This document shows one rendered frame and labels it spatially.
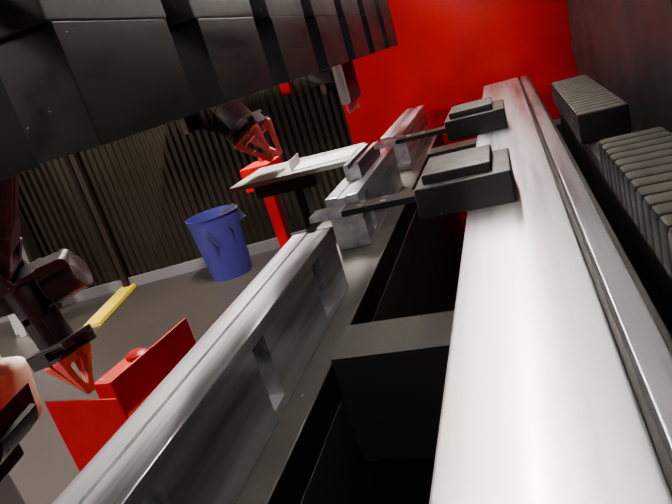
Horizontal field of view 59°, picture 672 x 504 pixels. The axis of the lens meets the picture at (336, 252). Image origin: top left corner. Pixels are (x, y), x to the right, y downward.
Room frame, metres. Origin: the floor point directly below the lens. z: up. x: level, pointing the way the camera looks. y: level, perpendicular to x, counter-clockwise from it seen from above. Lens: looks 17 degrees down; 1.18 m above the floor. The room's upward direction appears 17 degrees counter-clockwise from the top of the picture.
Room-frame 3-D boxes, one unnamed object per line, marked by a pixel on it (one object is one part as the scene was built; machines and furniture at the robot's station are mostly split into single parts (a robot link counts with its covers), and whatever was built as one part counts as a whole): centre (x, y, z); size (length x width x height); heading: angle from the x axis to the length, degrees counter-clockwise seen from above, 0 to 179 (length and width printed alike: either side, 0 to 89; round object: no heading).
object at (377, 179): (1.16, -0.10, 0.92); 0.39 x 0.06 x 0.10; 160
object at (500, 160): (0.72, -0.11, 1.01); 0.26 x 0.12 x 0.05; 70
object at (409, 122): (1.73, -0.30, 0.92); 0.50 x 0.06 x 0.10; 160
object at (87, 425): (0.93, 0.40, 0.75); 0.20 x 0.16 x 0.18; 154
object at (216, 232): (4.01, 0.72, 0.24); 0.42 x 0.38 x 0.49; 84
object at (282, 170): (1.26, 0.02, 1.00); 0.26 x 0.18 x 0.01; 70
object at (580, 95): (0.89, -0.43, 1.02); 0.37 x 0.06 x 0.04; 160
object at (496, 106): (1.16, -0.26, 1.01); 0.26 x 0.12 x 0.05; 70
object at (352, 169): (1.18, -0.11, 0.99); 0.20 x 0.03 x 0.03; 160
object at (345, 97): (1.21, -0.12, 1.13); 0.10 x 0.02 x 0.10; 160
